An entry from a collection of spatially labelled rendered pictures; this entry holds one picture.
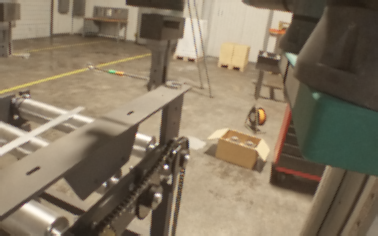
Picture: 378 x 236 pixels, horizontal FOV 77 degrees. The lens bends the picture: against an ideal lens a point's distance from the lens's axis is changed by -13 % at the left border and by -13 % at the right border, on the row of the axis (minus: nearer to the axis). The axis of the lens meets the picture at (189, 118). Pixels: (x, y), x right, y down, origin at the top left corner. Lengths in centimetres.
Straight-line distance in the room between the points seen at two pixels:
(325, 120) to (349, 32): 9
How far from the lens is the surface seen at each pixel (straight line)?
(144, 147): 114
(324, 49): 29
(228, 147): 289
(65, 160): 50
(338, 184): 79
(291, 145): 257
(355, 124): 25
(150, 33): 54
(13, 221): 81
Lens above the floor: 142
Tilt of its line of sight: 21 degrees down
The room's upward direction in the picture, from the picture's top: 8 degrees clockwise
